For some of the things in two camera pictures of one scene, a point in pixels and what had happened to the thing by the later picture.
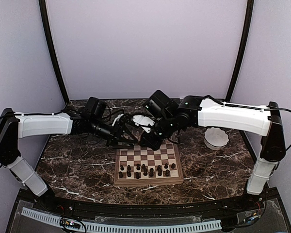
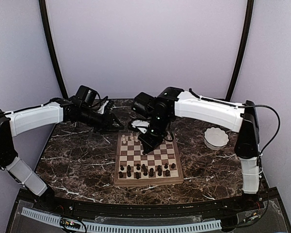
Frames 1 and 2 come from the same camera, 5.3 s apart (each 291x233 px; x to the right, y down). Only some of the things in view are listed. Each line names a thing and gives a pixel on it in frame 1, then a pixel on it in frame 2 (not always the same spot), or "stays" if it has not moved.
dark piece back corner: [121, 174] stays
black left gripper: [118, 132] to [106, 123]
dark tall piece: [151, 173] stays
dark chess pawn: [159, 174] stays
